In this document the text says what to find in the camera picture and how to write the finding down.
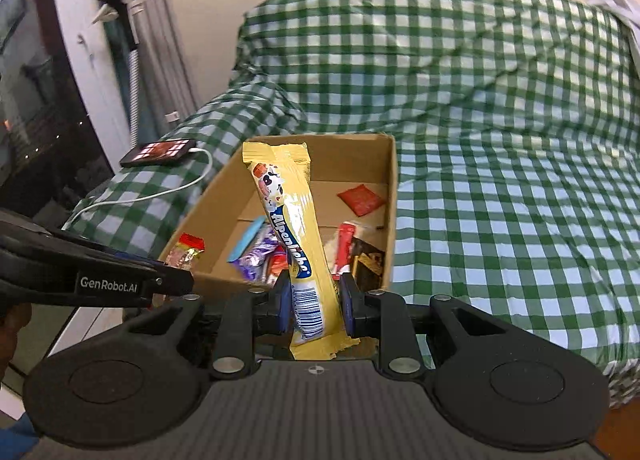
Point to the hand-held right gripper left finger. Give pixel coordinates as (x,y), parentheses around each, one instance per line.
(282,305)

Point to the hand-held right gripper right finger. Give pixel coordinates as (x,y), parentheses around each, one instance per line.
(348,307)

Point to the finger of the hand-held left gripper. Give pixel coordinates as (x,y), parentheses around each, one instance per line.
(115,252)

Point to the thin red stick packet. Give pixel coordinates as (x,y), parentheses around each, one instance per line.
(274,265)

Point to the dark brown chocolate bar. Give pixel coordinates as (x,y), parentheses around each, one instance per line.
(370,260)

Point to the purple candy wrapper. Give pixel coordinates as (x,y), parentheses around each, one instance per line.
(257,257)

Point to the long red snack packet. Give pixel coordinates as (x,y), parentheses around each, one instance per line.
(345,247)

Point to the small red candy wrapper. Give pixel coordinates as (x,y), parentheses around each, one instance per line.
(187,250)

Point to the blue snack packet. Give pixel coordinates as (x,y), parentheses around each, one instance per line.
(247,240)

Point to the yellow snack bar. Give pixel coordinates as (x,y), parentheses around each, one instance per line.
(295,220)

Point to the cardboard box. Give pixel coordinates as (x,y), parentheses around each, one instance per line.
(340,155)

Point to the person's left hand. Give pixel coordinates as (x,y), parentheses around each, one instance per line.
(12,335)

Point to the black smartphone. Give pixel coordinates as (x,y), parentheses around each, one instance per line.
(157,151)

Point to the white cabinet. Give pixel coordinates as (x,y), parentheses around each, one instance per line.
(90,80)

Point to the dark glass door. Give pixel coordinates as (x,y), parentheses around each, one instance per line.
(30,90)

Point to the grey curtain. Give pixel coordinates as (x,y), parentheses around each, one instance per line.
(165,65)

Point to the green checked blanket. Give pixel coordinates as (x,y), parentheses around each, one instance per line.
(450,90)

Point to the white patterned cloth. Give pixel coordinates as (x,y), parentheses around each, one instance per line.
(617,2)

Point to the white wall socket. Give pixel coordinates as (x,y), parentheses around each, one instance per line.
(171,117)

